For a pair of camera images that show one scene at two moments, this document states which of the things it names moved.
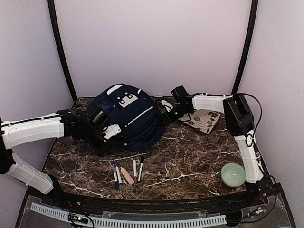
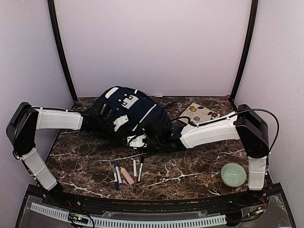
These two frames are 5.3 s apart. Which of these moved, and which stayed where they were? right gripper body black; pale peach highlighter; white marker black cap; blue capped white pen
Moved: right gripper body black
Stayed: white marker black cap; pale peach highlighter; blue capped white pen
